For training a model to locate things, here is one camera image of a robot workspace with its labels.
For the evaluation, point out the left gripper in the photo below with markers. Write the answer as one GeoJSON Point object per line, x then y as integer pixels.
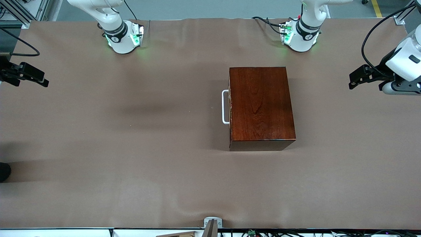
{"type": "Point", "coordinates": [378, 73]}

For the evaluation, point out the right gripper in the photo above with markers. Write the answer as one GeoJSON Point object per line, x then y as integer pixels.
{"type": "Point", "coordinates": [7, 73]}

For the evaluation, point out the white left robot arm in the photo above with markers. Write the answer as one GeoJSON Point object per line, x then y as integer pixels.
{"type": "Point", "coordinates": [304, 36]}

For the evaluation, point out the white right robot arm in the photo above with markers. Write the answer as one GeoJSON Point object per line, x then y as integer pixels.
{"type": "Point", "coordinates": [118, 42]}

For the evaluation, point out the dark wooden drawer cabinet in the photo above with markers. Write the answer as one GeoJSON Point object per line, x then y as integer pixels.
{"type": "Point", "coordinates": [263, 108]}

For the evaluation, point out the aluminium corner profile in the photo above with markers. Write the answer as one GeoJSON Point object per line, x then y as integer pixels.
{"type": "Point", "coordinates": [399, 20]}

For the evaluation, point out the black round object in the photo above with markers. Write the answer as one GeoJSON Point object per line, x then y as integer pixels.
{"type": "Point", "coordinates": [4, 171]}

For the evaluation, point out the brown table cover sheet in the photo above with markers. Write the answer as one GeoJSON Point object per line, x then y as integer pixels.
{"type": "Point", "coordinates": [131, 181]}

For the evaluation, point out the light wooden board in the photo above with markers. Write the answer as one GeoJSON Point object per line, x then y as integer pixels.
{"type": "Point", "coordinates": [177, 234]}

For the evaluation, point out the aluminium frame structure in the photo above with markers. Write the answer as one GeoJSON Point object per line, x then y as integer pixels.
{"type": "Point", "coordinates": [23, 20]}

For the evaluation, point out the grey metal table bracket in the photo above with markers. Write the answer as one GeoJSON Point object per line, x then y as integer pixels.
{"type": "Point", "coordinates": [212, 223]}

